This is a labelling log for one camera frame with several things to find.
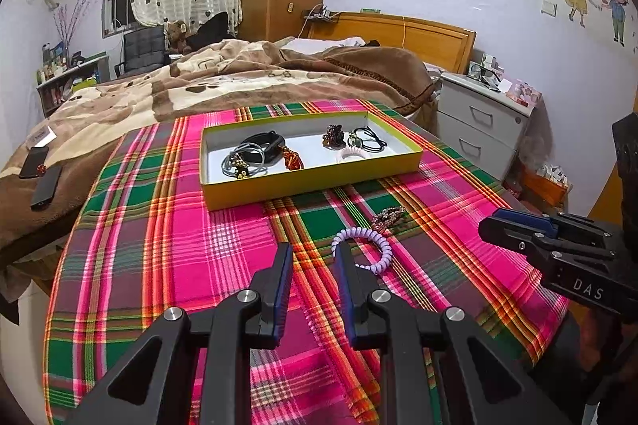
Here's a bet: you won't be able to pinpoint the black office chair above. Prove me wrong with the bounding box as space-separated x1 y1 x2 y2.
116 26 167 79

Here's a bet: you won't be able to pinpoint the yellow cardboard box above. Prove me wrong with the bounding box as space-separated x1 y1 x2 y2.
199 110 423 211

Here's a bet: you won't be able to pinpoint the pink floral box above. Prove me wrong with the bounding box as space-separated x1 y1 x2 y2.
506 78 542 104

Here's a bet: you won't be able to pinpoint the wooden bed headboard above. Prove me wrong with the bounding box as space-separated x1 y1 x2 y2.
319 11 477 74

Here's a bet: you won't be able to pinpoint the dried flower branches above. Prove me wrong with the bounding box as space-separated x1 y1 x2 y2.
52 0 93 57

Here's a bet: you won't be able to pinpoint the window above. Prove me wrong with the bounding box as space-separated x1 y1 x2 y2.
102 0 135 39

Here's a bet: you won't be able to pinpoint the brown beaded hair tie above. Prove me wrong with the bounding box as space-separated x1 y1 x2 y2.
322 124 346 150

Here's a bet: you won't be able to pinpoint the brown beaded scrunchie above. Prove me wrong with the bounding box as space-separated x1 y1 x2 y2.
371 207 407 233

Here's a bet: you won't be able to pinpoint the black wristband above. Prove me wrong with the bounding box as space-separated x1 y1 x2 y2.
239 132 286 166

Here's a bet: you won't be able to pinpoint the brown patterned blanket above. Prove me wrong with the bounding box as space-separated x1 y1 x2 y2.
0 38 439 256

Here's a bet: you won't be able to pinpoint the black phone with red charm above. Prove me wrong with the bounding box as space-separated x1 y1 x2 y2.
19 146 49 179

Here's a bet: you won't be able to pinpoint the red bead bracelet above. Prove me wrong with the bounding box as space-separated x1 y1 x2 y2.
282 146 305 170

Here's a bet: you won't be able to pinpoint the purple spiral hair tie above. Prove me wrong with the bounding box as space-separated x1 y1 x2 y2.
331 228 392 276

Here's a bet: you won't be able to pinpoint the black smartphone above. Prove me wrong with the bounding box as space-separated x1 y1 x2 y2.
30 164 63 210

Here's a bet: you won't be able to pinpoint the green white boxes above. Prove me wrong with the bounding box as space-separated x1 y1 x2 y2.
467 53 504 89

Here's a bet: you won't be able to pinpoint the white nightstand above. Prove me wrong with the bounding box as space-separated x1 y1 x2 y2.
436 71 544 181

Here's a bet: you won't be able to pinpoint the black beaded hair ties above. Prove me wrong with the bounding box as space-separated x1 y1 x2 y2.
347 127 388 152

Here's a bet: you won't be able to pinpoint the white pillow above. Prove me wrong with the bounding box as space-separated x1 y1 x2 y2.
279 36 367 54

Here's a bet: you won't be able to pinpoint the pink green plaid cloth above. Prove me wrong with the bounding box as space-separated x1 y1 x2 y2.
44 100 571 425

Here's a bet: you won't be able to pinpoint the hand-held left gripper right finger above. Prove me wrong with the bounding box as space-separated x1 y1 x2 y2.
335 242 574 425

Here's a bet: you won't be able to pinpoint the power strip shelf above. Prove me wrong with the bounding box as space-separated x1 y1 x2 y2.
301 6 340 23

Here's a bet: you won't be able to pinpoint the grey elastic hair ties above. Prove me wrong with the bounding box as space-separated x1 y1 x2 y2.
221 143 270 179

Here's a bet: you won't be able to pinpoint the brown teddy bear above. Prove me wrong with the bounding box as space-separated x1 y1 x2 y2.
166 20 193 55

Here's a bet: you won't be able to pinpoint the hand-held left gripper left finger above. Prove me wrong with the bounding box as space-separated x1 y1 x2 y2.
65 242 295 425

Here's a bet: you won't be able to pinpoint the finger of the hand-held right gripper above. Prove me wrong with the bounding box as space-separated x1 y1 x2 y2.
493 207 611 256
477 215 554 269

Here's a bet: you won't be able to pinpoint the white bookshelf desk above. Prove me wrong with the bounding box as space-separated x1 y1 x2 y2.
36 52 110 117

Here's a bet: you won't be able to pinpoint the person's dark trousers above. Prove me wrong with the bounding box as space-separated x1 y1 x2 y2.
528 305 638 425

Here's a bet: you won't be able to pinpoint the black cloth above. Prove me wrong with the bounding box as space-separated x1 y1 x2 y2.
189 12 235 49

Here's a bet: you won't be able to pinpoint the white card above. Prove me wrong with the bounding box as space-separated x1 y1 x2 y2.
27 126 57 149

